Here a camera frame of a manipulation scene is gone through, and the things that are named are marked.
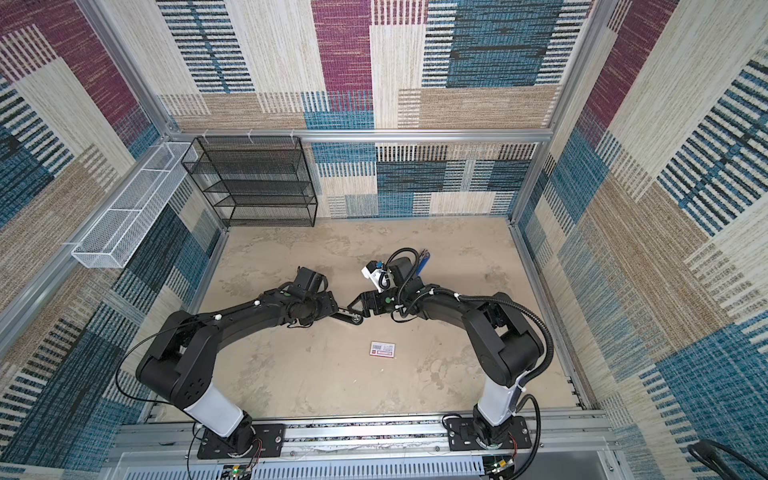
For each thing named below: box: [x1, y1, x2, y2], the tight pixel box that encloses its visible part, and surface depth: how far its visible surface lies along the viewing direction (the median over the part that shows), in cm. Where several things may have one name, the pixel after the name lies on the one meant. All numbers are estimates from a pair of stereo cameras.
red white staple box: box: [369, 341, 396, 358], surface depth 89 cm
